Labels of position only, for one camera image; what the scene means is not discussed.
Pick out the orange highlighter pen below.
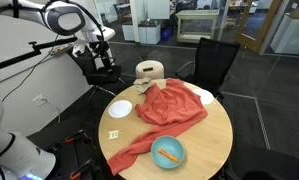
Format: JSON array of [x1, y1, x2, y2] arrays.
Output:
[[157, 148, 179, 163]]

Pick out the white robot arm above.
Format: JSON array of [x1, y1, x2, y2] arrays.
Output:
[[0, 0, 115, 180]]

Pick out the light blue bowl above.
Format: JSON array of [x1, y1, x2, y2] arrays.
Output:
[[151, 136, 185, 169]]

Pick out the beige cloth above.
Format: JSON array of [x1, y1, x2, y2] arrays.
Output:
[[133, 77, 154, 94]]

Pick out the red-orange sweater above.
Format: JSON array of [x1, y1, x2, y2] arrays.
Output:
[[107, 78, 207, 175]]

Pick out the white plate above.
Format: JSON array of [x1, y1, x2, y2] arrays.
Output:
[[193, 88, 214, 105], [108, 100, 132, 118]]

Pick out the small pale green packet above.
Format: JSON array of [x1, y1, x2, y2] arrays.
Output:
[[109, 130, 119, 140]]

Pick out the black mesh office chair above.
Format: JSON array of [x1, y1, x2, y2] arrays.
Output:
[[175, 38, 240, 98]]

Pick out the round wooden table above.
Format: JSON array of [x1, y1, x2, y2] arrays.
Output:
[[98, 78, 234, 180]]

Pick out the cream utility cart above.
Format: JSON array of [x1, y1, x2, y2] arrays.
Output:
[[176, 10, 219, 43]]

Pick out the black orange clamp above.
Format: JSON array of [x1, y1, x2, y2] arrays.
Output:
[[70, 159, 105, 180], [45, 129, 97, 154]]

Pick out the black chair bottom right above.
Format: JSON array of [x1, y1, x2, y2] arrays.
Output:
[[224, 143, 299, 180]]

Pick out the black office chair near wall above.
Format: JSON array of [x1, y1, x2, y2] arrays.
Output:
[[67, 43, 126, 101]]

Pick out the white wall outlet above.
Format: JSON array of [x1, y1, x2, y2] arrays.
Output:
[[33, 94, 47, 107]]

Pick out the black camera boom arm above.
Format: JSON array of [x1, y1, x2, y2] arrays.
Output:
[[0, 37, 77, 69]]

